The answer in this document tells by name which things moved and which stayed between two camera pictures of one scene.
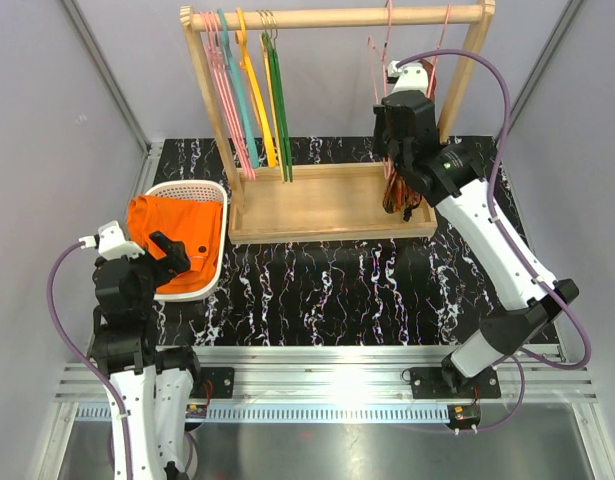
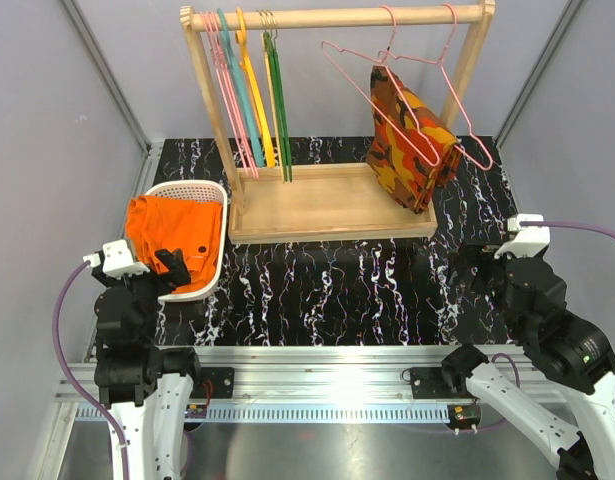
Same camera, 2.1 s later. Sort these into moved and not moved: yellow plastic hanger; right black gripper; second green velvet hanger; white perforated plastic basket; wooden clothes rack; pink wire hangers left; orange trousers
Moved: right black gripper
Not moved: pink wire hangers left; second green velvet hanger; orange trousers; white perforated plastic basket; yellow plastic hanger; wooden clothes rack
